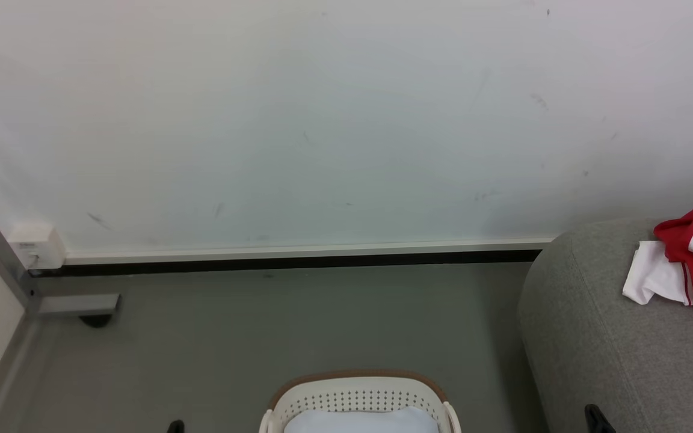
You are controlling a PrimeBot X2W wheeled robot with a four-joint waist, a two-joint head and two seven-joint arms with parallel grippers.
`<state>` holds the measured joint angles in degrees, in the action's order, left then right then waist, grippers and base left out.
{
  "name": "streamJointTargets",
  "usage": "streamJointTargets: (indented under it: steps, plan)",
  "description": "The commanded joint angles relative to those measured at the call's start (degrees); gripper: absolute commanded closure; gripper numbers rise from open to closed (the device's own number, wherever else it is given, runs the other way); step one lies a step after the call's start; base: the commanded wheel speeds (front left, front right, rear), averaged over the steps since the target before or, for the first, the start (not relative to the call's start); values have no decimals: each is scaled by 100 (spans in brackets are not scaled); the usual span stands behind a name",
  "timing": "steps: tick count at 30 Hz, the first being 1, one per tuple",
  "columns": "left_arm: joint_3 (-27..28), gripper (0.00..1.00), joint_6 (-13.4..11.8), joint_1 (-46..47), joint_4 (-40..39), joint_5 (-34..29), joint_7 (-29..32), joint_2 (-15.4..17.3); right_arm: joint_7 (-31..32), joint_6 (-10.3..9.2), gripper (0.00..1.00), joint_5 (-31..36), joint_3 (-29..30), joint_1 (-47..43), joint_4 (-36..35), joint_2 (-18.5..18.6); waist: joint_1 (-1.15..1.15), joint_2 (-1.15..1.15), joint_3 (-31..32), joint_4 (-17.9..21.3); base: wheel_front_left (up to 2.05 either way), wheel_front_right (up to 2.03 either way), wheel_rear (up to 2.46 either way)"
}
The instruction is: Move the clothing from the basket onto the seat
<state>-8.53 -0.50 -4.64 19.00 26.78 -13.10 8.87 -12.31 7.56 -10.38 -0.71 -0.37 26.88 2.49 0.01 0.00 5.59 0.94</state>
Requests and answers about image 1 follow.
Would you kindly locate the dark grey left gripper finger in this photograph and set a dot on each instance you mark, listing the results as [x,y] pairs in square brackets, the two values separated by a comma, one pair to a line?
[176,427]

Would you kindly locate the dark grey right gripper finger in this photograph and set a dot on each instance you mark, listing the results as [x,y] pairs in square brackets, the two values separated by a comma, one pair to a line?
[597,421]

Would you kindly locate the white perforated laundry basket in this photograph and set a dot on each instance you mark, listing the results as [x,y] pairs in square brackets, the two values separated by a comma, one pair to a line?
[358,388]

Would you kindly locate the grey fabric sofa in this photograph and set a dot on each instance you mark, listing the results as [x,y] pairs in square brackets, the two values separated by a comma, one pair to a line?
[623,361]

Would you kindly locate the black caster wheel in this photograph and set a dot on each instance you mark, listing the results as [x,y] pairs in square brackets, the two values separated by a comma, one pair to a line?
[97,321]

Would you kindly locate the white cloth garment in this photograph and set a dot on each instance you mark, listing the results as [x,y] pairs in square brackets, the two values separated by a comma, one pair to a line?
[358,422]

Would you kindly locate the black skirting strip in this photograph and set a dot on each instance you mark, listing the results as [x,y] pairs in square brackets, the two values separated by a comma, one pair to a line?
[286,263]

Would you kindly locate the grey metal frame leg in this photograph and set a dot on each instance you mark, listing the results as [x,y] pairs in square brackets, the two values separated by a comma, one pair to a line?
[76,305]

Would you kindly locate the white wall trim strip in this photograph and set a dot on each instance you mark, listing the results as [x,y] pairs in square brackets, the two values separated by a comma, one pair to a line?
[304,251]

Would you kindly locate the white wall socket box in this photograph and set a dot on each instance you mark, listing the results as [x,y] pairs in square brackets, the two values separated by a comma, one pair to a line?
[36,243]

